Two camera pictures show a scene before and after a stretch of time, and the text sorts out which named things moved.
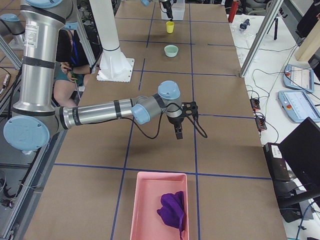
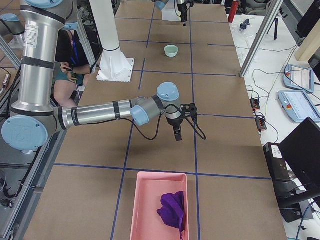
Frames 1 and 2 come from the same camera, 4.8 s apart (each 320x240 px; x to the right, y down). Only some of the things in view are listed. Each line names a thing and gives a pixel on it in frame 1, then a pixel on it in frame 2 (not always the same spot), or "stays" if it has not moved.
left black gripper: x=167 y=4 → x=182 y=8
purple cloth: x=173 y=210 stays
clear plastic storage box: x=177 y=10 stays
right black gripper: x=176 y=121 stays
